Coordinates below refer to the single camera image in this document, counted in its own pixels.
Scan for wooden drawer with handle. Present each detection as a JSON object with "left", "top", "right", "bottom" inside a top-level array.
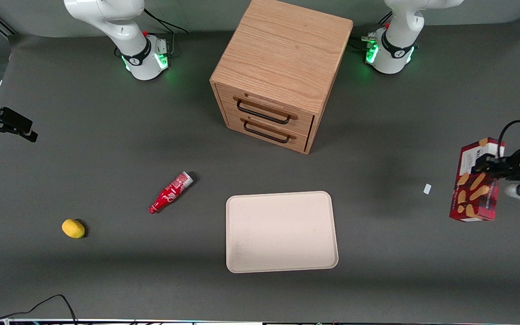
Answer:
[
  {"left": 225, "top": 112, "right": 311, "bottom": 153},
  {"left": 217, "top": 84, "right": 316, "bottom": 136}
]

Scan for beige rectangular tray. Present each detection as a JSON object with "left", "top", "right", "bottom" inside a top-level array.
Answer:
[{"left": 226, "top": 191, "right": 339, "bottom": 274}]

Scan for red soda bottle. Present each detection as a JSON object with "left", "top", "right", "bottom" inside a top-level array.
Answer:
[{"left": 148, "top": 171, "right": 194, "bottom": 214}]

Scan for red cookie box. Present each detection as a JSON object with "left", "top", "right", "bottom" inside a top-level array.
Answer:
[{"left": 449, "top": 137, "right": 506, "bottom": 223}]

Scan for wooden drawer cabinet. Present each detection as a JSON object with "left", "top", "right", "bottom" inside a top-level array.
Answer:
[{"left": 209, "top": 0, "right": 354, "bottom": 155}]

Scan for black metal drawer handle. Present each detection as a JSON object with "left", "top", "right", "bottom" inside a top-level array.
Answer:
[
  {"left": 243, "top": 119, "right": 291, "bottom": 144},
  {"left": 236, "top": 100, "right": 292, "bottom": 125}
]

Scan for black arm base cable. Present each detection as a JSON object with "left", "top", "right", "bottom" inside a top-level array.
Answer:
[
  {"left": 349, "top": 34, "right": 378, "bottom": 51},
  {"left": 144, "top": 8, "right": 189, "bottom": 35}
]

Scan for black left arm base cable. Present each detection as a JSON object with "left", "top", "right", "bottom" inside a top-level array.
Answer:
[{"left": 349, "top": 34, "right": 378, "bottom": 51}]

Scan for black cable on table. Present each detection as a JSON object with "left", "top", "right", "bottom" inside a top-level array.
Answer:
[{"left": 0, "top": 294, "right": 78, "bottom": 325}]

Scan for yellow lemon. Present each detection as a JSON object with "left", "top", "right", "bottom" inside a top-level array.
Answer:
[{"left": 61, "top": 218, "right": 86, "bottom": 239}]

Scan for black right arm base cable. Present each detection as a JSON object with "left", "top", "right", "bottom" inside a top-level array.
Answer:
[{"left": 144, "top": 8, "right": 189, "bottom": 35}]

